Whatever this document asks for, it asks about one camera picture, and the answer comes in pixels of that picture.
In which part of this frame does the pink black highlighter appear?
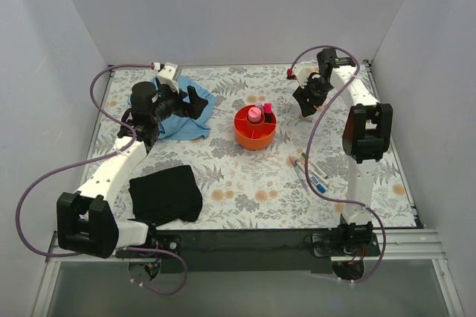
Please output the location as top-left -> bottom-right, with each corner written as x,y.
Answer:
263,103 -> 273,124

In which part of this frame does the pink glue bottle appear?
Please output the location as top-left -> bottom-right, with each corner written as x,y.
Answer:
247,106 -> 263,124

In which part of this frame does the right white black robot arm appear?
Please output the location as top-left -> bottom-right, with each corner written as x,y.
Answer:
286,45 -> 393,256

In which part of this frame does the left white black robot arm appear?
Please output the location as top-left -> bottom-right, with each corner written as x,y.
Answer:
57,81 -> 208,258

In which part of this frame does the blue cloth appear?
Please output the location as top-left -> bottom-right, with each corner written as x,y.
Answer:
127,74 -> 217,142

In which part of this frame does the small brown eraser piece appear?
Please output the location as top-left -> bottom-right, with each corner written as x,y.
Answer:
299,115 -> 314,123

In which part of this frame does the orange round organizer container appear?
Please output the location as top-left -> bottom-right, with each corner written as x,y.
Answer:
234,105 -> 277,150

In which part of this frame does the green cap marker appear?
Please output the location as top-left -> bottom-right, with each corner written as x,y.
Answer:
301,152 -> 329,179

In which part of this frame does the grey thin pen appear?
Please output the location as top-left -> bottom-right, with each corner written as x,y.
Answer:
289,156 -> 309,193

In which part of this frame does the orange cap marker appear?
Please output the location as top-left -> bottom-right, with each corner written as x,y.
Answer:
308,162 -> 330,187

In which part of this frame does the black cloth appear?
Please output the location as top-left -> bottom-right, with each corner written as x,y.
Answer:
129,165 -> 203,226

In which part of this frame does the floral table mat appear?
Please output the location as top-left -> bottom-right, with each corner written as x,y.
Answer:
72,64 -> 417,231

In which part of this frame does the blue cap marker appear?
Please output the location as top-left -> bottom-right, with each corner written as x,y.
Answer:
295,160 -> 327,193

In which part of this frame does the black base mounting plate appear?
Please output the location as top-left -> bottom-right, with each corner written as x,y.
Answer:
144,228 -> 383,274

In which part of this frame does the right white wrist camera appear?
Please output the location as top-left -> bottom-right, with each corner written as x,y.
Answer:
286,67 -> 310,89

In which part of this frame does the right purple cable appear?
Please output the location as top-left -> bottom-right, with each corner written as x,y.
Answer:
288,45 -> 387,283

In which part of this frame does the purple cable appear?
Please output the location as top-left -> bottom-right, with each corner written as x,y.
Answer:
288,45 -> 387,283
16,63 -> 189,295

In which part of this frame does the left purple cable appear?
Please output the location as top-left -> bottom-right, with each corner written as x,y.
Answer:
16,63 -> 189,295

